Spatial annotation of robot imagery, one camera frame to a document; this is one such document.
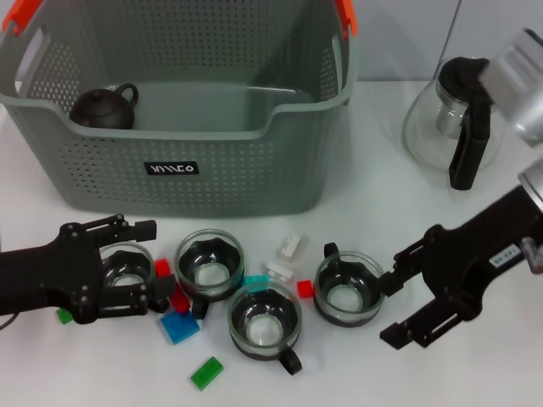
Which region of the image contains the dark brown clay teapot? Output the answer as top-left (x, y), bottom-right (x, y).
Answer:
top-left (69, 82), bottom-right (140, 131)

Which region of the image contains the grey perforated storage bin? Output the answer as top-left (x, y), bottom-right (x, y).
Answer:
top-left (0, 0), bottom-right (357, 220)

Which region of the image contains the dark red long brick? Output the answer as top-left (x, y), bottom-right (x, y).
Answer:
top-left (169, 283), bottom-right (192, 315)

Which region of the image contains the white toy brick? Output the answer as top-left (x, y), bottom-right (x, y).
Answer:
top-left (265, 260), bottom-right (296, 285)
top-left (277, 235), bottom-right (309, 264)

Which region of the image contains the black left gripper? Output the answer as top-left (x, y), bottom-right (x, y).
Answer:
top-left (0, 214), bottom-right (177, 326)

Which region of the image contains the thin grey cable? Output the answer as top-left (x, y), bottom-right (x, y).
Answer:
top-left (435, 0), bottom-right (463, 75)

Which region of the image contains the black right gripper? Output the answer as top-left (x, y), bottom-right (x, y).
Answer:
top-left (379, 184), bottom-right (543, 351)

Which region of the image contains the teal square plate brick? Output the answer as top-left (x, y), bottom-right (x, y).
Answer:
top-left (242, 274), bottom-right (272, 293)

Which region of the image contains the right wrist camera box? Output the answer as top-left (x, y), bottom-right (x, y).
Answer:
top-left (479, 27), bottom-right (543, 148)

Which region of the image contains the glass pitcher black lid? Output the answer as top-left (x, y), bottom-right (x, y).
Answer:
top-left (401, 55), bottom-right (508, 192)

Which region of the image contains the blue square plate brick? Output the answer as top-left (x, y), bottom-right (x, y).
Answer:
top-left (160, 311), bottom-right (200, 345)

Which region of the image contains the glass teacup black holder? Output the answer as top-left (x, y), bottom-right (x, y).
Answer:
top-left (98, 242), bottom-right (171, 315)
top-left (313, 241), bottom-right (387, 327)
top-left (173, 228), bottom-right (247, 321)
top-left (226, 279), bottom-right (305, 376)

